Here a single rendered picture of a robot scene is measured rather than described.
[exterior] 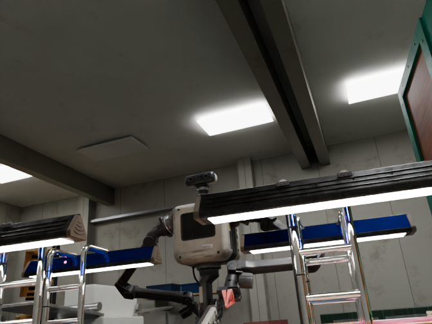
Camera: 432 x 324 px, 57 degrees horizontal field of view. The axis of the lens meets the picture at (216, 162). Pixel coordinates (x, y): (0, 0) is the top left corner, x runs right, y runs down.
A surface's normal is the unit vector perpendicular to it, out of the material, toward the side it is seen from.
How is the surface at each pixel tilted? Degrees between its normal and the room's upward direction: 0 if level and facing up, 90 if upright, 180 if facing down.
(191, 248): 90
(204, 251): 90
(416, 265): 90
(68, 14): 180
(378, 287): 90
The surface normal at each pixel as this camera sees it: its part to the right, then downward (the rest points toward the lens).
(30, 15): 0.07, 0.92
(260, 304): -0.35, -0.33
